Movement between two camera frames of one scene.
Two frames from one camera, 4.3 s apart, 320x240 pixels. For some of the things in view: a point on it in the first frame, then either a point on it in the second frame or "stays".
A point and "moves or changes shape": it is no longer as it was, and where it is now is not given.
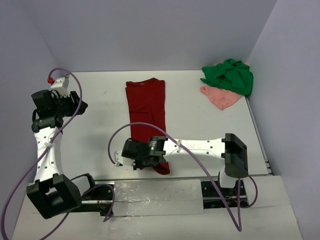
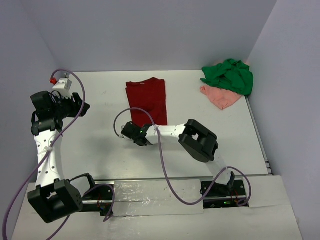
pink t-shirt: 221,98 stays
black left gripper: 75,103 stays
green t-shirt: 232,74 stays
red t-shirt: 146,100 moves or changes shape
